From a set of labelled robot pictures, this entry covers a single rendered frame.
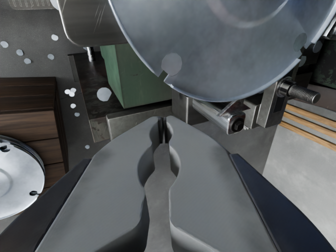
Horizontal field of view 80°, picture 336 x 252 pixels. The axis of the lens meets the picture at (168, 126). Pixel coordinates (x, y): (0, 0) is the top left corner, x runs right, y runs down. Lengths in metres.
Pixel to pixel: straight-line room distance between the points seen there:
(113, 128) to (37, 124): 0.36
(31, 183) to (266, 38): 0.71
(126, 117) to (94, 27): 0.21
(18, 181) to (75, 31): 0.63
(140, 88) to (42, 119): 0.40
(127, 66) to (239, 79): 0.17
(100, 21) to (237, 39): 0.14
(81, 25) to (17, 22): 0.80
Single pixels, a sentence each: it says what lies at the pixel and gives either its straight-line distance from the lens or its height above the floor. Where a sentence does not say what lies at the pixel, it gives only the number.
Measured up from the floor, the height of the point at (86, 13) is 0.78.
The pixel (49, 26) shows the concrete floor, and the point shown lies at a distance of 0.97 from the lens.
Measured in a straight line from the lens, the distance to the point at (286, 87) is 0.36.
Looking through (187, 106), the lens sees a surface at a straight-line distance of 0.33.
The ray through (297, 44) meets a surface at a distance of 0.32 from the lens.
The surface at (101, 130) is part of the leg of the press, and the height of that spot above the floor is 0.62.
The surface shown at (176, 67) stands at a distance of 0.21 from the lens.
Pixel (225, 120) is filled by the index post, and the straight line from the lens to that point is 0.27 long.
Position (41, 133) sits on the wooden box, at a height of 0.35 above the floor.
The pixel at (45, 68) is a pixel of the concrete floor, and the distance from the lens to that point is 0.99.
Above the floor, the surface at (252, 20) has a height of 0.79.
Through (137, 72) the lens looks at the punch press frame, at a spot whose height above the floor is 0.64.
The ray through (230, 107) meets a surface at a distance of 0.26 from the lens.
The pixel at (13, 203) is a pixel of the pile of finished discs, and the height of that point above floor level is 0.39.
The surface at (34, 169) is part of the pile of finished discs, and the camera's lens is 0.73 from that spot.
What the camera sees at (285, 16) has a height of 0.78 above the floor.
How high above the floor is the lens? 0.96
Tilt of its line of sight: 51 degrees down
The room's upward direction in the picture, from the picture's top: 138 degrees clockwise
